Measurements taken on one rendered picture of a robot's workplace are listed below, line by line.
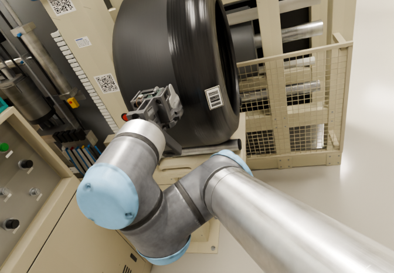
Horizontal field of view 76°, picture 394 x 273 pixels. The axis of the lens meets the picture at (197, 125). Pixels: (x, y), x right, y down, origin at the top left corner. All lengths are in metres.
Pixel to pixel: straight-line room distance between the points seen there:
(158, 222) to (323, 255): 0.26
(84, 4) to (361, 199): 1.78
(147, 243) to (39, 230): 0.73
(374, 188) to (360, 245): 1.75
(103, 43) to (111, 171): 0.61
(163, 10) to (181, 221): 0.52
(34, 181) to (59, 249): 0.28
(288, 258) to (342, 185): 1.73
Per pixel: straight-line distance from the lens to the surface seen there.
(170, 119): 0.53
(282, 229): 0.26
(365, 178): 2.03
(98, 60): 0.95
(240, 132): 1.15
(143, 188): 0.39
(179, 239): 0.46
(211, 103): 0.67
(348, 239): 0.24
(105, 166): 0.38
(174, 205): 0.44
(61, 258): 1.22
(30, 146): 1.16
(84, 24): 0.91
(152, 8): 0.74
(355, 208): 1.88
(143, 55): 0.69
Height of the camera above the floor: 1.56
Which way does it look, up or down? 36 degrees down
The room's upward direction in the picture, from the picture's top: 20 degrees counter-clockwise
